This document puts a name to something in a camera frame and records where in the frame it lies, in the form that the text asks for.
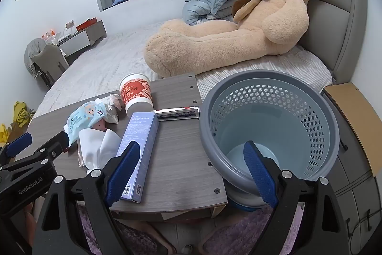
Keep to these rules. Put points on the white and grey desk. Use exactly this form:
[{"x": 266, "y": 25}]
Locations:
[{"x": 77, "y": 41}]

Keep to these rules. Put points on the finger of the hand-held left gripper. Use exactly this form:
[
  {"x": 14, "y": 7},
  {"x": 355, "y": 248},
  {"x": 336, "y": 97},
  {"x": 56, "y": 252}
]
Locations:
[
  {"x": 19, "y": 143},
  {"x": 56, "y": 143}
]

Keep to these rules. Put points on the grey clothes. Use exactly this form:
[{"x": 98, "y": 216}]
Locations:
[{"x": 31, "y": 52}]

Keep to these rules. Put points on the yellow plastic bag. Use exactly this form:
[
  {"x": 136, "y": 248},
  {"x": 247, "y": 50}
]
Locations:
[{"x": 22, "y": 113}]

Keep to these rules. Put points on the white wall socket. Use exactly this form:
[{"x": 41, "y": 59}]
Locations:
[{"x": 69, "y": 25}]

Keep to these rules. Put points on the red and white paper cup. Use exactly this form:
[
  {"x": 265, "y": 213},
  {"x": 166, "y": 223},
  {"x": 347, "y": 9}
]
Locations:
[{"x": 135, "y": 92}]

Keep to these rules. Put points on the large beige teddy bear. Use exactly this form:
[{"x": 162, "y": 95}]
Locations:
[{"x": 223, "y": 34}]

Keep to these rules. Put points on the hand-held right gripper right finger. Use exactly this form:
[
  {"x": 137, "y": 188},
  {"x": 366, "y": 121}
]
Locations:
[{"x": 258, "y": 174}]

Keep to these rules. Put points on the small orange container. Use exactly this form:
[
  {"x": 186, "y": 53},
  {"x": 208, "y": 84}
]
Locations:
[{"x": 51, "y": 34}]

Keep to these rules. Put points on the white tissue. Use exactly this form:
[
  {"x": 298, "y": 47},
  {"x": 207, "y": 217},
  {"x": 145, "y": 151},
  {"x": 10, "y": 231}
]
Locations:
[{"x": 95, "y": 147}]

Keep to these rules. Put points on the grey-blue perforated plastic basket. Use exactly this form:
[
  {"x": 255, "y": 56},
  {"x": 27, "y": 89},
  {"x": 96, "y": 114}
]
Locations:
[{"x": 298, "y": 123}]

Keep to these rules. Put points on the lilac-blue carton box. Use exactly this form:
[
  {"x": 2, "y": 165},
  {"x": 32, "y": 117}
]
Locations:
[{"x": 140, "y": 135}]

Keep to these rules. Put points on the pink slipper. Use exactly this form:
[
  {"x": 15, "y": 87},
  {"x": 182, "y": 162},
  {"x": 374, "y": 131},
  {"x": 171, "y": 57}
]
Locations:
[
  {"x": 159, "y": 240},
  {"x": 210, "y": 241}
]

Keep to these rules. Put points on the grey chair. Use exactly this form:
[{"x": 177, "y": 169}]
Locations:
[{"x": 49, "y": 59}]

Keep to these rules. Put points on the blue wet wipes packet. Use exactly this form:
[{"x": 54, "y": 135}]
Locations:
[{"x": 86, "y": 117}]

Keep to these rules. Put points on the grey drawer cabinet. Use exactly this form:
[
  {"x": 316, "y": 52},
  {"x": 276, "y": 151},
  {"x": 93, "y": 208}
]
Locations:
[{"x": 358, "y": 183}]

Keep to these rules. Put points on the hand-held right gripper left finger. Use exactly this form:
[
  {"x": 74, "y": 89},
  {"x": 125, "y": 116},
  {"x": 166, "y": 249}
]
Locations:
[{"x": 122, "y": 174}]

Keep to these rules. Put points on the grey upholstered bed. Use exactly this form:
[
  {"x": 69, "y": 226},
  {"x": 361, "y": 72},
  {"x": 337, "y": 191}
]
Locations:
[{"x": 113, "y": 46}]

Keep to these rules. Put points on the flat white and red box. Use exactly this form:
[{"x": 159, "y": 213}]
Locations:
[{"x": 176, "y": 114}]

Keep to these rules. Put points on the folded grey-blue duvet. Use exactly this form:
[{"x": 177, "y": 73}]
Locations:
[{"x": 198, "y": 11}]

